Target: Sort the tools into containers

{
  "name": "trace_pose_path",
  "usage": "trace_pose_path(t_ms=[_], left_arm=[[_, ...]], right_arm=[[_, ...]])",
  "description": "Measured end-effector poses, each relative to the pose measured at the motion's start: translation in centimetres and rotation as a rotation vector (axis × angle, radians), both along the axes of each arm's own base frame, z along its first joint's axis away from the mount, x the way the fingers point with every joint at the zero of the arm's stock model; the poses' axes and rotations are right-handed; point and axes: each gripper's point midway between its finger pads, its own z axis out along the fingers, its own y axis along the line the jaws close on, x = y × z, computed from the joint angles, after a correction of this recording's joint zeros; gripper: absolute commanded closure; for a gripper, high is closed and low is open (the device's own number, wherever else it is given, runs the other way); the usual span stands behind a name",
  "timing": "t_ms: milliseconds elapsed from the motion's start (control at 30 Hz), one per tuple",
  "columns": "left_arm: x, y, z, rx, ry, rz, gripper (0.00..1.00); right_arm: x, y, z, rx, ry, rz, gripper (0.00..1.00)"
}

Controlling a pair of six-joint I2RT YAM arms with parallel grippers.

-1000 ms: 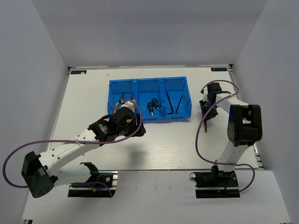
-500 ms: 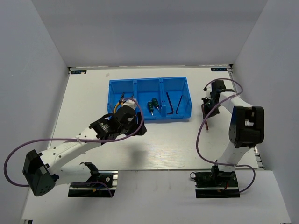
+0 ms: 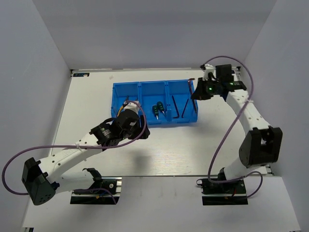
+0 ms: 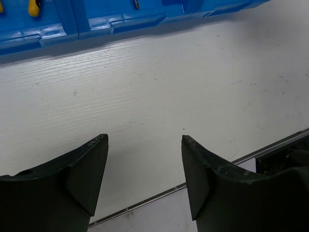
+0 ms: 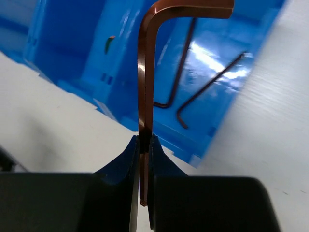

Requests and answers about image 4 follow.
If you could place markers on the blue three-compartment plastic bin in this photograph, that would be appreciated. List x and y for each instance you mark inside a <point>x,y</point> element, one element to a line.
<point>62,21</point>

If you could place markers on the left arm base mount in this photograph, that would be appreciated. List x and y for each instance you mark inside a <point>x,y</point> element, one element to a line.
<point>292,155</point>

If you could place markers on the green screwdriver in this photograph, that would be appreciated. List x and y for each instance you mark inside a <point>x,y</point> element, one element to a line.
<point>136,3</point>

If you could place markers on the yellow-handled pliers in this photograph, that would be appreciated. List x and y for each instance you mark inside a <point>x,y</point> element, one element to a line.
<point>34,7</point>

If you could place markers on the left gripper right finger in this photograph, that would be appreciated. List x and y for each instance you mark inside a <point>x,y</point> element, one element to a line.
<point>224,197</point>

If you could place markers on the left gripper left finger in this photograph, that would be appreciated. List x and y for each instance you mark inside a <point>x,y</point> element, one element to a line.
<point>60,195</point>

